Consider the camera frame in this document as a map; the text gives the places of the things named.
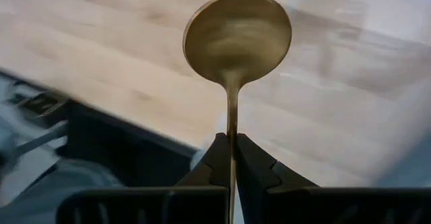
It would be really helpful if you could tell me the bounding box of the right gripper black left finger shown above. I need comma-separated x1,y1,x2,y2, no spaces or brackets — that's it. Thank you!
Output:
56,132,232,224

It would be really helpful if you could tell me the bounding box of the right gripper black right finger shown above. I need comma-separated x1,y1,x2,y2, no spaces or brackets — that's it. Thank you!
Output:
235,133,431,224

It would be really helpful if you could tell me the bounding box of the gold spoon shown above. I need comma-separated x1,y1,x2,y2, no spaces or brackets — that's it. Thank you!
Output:
183,0,293,224

